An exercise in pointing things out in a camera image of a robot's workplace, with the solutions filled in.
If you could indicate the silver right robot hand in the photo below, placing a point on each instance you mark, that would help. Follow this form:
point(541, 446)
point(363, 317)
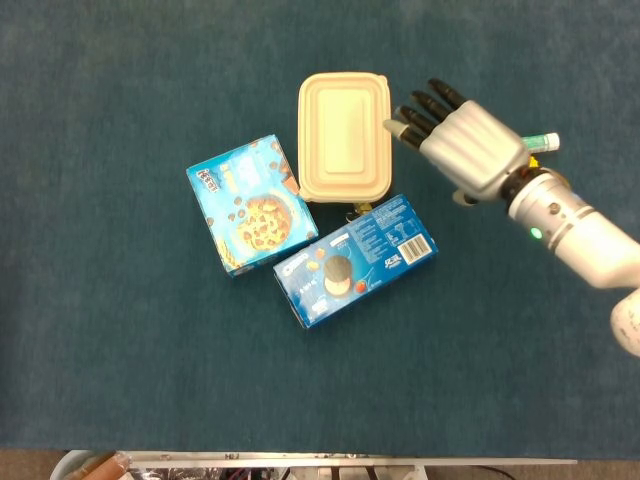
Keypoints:
point(470, 145)

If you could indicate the white green glue stick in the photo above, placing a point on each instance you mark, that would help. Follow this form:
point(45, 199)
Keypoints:
point(542, 142)

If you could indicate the gold binder clip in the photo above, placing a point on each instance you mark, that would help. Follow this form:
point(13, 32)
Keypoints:
point(361, 207)

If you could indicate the beige lidded lunch box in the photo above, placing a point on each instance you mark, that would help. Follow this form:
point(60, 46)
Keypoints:
point(340, 140)

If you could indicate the blue Oreo box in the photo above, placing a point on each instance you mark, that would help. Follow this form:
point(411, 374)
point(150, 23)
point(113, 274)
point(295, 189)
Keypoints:
point(350, 260)

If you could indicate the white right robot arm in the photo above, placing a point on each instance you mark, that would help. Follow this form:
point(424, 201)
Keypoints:
point(575, 225)

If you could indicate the light blue cookie box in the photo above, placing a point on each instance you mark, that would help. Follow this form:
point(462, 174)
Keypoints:
point(250, 210)

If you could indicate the blue felt table cloth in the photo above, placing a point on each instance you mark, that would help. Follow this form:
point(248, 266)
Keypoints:
point(100, 350)

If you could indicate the white plastic bucket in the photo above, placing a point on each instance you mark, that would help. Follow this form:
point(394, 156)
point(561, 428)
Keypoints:
point(62, 467)

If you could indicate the metal table frame rail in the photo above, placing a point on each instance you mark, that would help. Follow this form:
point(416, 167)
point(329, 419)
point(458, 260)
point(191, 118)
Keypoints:
point(350, 459)

